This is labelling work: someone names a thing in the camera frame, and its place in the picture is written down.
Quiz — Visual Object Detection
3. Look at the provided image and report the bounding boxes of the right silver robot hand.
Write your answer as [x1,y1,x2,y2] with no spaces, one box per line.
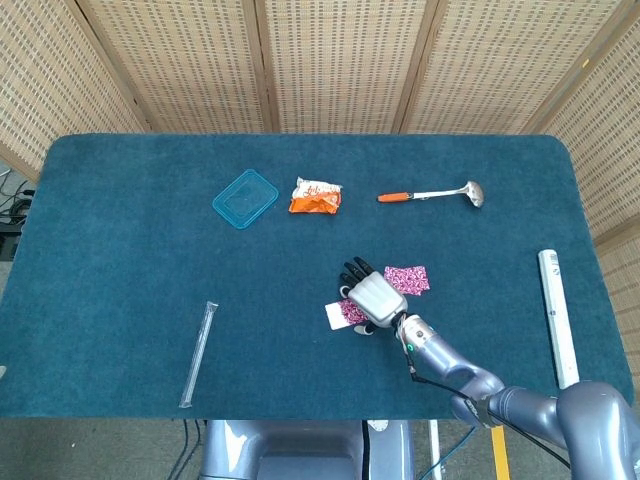
[338,256,407,335]

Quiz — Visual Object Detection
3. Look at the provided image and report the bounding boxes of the pink patterned packet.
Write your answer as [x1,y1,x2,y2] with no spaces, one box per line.
[383,265,431,297]

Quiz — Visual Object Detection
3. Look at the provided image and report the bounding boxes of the white card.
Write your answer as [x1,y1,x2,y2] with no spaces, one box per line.
[324,298,369,331]

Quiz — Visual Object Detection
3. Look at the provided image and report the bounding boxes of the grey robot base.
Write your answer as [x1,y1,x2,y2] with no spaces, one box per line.
[198,419,416,480]

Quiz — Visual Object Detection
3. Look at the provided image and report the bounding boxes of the blue transparent plastic lid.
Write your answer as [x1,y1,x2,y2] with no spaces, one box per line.
[212,168,280,231]

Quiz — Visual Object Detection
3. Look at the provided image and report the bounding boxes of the white rectangular bar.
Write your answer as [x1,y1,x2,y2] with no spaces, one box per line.
[537,248,581,390]

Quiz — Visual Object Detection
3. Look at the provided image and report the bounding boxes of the crumpled orange snack bag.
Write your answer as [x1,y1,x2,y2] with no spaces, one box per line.
[288,176,344,216]

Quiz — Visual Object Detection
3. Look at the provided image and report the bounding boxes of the white pole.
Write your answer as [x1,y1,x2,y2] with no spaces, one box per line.
[428,419,444,480]

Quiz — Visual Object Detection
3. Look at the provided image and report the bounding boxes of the clear wrapped drinking straw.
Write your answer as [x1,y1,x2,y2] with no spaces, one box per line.
[178,300,220,410]

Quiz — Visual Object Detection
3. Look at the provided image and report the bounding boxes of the blue carpet table cover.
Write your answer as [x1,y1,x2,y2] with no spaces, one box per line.
[0,132,635,420]

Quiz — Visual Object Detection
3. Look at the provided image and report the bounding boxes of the woven bamboo folding screen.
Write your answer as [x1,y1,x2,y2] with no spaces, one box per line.
[0,0,640,346]

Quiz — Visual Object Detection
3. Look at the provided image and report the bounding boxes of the black device box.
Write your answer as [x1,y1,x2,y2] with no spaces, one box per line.
[0,222,24,261]

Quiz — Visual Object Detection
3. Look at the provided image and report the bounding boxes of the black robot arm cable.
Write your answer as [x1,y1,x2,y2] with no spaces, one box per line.
[407,367,571,471]

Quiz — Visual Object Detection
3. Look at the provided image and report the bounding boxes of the steel ladle with orange handle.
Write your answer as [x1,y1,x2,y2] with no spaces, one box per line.
[376,180,485,209]

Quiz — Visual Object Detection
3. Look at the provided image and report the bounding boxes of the blue floor cable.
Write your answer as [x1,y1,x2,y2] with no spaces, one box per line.
[417,424,476,480]

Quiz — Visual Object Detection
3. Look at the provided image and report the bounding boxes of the black floor cables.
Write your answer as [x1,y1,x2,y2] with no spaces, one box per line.
[172,418,209,480]

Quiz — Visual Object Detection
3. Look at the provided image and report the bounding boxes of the black cable bundle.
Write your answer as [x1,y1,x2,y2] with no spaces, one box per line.
[0,172,36,226]

